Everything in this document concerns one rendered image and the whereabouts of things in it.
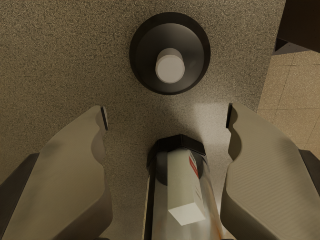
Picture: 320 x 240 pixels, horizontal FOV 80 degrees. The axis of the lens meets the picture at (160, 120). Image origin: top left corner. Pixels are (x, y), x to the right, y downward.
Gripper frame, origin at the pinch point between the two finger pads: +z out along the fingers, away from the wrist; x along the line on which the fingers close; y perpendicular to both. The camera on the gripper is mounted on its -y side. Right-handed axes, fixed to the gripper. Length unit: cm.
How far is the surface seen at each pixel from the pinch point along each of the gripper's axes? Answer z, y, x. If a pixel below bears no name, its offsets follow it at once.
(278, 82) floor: 108, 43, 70
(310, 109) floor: 108, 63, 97
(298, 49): 107, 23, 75
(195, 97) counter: 14.1, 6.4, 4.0
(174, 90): 10.5, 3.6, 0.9
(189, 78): 10.5, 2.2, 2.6
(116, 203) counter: 14.1, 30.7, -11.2
